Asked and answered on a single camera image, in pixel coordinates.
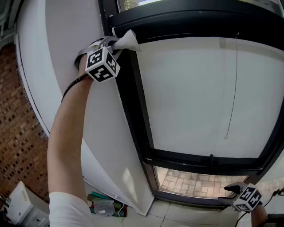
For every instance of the clear plastic bag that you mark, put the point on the clear plastic bag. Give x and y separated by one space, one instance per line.
103 206

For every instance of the black window frame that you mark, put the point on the black window frame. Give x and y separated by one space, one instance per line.
131 99

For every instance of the person's white shirt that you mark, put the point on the person's white shirt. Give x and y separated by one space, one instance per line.
66 210

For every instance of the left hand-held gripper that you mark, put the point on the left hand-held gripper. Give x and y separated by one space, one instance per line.
102 64

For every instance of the white roller blind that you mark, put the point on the white roller blind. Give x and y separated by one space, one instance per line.
188 99

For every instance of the black chest rig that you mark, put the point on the black chest rig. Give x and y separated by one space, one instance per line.
276 219

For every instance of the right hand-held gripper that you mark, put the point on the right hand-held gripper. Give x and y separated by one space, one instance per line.
247 198

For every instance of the person's left hand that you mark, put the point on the person's left hand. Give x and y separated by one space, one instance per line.
83 65

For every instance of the white cleaning cloth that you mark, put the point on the white cleaning cloth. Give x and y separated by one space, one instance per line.
127 42

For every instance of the person's right forearm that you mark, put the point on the person's right forearm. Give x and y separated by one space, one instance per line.
259 216

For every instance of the person's left forearm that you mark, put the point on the person's left forearm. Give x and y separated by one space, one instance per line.
66 137

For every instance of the white box on floor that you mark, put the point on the white box on floor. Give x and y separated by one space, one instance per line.
22 206

